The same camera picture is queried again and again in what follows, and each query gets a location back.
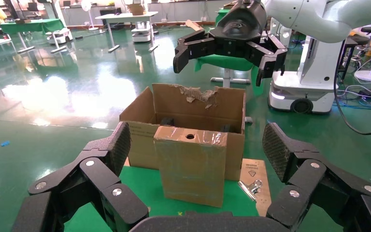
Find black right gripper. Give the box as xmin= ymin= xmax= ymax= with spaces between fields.
xmin=172 ymin=0 xmax=288 ymax=87

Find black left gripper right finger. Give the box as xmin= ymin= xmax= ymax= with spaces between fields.
xmin=262 ymin=122 xmax=371 ymax=232

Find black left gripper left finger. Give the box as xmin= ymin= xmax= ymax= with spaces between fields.
xmin=11 ymin=121 xmax=149 ymax=232

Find small taped cardboard box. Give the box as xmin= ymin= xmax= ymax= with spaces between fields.
xmin=153 ymin=126 xmax=228 ymax=208

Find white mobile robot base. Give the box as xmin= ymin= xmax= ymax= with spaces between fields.
xmin=46 ymin=27 xmax=73 ymax=45
xmin=131 ymin=21 xmax=152 ymax=44

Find brown cardboard strip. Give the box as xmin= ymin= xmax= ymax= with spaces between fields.
xmin=185 ymin=19 xmax=205 ymax=33

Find open brown cardboard carton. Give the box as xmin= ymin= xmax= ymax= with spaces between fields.
xmin=119 ymin=83 xmax=247 ymax=182

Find small brown cardboard box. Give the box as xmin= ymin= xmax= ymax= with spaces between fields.
xmin=127 ymin=3 xmax=147 ymax=16

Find green cloth covered table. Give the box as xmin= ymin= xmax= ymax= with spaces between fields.
xmin=194 ymin=8 xmax=265 ymax=97
xmin=0 ymin=18 xmax=66 ymax=54

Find green table cloth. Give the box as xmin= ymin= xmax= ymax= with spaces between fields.
xmin=63 ymin=165 xmax=259 ymax=232

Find silver binder clip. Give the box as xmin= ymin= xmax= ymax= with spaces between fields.
xmin=237 ymin=179 xmax=264 ymax=203

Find white wheeled robot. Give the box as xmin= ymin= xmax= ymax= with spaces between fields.
xmin=268 ymin=33 xmax=344 ymax=115

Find white desk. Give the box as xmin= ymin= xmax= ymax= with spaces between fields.
xmin=95 ymin=11 xmax=160 ymax=54

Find black camera cable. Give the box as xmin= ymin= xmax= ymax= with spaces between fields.
xmin=332 ymin=42 xmax=371 ymax=136

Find tangled floor cables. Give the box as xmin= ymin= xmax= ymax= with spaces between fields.
xmin=336 ymin=81 xmax=371 ymax=121

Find white pedestal fan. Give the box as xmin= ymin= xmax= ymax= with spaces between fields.
xmin=81 ymin=0 xmax=100 ymax=32

